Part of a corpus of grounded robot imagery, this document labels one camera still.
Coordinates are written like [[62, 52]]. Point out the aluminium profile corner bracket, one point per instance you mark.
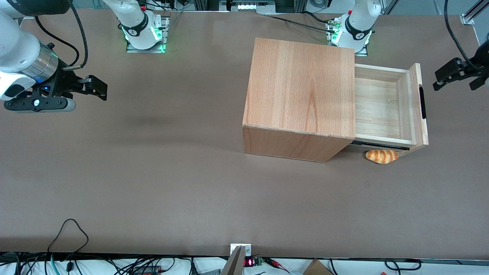
[[468, 19]]

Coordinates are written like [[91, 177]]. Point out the light wooden drawer cabinet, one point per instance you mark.
[[298, 88]]

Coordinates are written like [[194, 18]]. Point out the left white Franka arm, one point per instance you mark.
[[359, 23]]

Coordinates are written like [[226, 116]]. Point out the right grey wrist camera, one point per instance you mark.
[[38, 105]]

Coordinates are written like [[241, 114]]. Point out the black and orange device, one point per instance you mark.
[[147, 271]]

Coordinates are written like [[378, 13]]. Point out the orange striped bread roll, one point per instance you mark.
[[382, 157]]

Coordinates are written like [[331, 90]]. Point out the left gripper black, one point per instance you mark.
[[475, 68]]

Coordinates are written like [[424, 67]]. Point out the small silver metal bracket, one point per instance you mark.
[[247, 250]]

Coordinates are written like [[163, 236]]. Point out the lit white electronic box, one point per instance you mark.
[[250, 5]]

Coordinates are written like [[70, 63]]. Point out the red digit display module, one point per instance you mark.
[[249, 262]]

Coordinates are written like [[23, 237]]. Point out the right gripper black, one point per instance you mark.
[[65, 83]]

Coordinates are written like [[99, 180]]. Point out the red clip test lead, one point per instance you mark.
[[273, 262]]

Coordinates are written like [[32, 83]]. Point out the brown cardboard piece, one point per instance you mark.
[[317, 269]]

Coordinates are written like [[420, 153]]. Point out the tan wooden slat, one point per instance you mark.
[[235, 265]]

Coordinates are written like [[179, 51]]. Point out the right white Franka arm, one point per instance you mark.
[[19, 49]]

